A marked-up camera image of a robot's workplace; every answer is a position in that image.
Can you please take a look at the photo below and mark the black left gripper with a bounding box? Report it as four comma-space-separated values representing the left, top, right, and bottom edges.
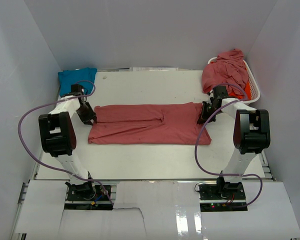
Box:
75, 101, 97, 126

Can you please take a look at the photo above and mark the pink t-shirt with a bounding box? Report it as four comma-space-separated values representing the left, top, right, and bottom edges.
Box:
201, 48, 249, 96
88, 102, 212, 146

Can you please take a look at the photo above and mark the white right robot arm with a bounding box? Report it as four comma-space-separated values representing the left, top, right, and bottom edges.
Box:
194, 83, 271, 201

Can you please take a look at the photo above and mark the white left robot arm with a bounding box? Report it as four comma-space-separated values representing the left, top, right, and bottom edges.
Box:
38, 83, 97, 200

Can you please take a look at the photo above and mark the folded blue t-shirt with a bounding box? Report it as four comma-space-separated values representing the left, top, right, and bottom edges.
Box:
58, 67, 98, 97

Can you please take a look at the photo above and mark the pink t-shirt in basket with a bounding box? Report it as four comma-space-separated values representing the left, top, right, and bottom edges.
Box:
201, 48, 249, 96

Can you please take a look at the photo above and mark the white plastic laundry basket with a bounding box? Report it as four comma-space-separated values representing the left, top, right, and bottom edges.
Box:
205, 56, 261, 105

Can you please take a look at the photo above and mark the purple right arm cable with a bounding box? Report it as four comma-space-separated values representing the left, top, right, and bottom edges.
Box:
194, 83, 263, 208

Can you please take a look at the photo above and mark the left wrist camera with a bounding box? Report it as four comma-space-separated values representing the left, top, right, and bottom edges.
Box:
81, 86, 88, 95

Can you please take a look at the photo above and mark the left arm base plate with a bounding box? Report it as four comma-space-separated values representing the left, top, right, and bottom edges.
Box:
64, 184, 117, 211

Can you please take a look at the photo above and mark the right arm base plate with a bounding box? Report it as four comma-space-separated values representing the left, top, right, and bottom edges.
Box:
194, 182, 248, 213

